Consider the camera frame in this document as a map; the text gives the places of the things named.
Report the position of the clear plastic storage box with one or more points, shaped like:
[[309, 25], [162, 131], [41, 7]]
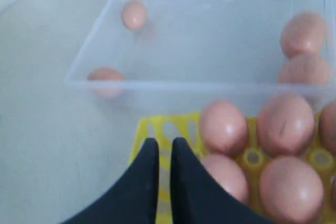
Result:
[[191, 52]]

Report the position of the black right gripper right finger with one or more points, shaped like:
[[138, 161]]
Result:
[[197, 198]]

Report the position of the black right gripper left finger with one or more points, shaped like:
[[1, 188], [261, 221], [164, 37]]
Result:
[[133, 198]]

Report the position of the brown egg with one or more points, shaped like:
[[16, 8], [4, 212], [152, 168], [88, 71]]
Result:
[[134, 14], [311, 70], [304, 34], [105, 77], [285, 125], [327, 127], [333, 192], [223, 128], [291, 191], [229, 175]]

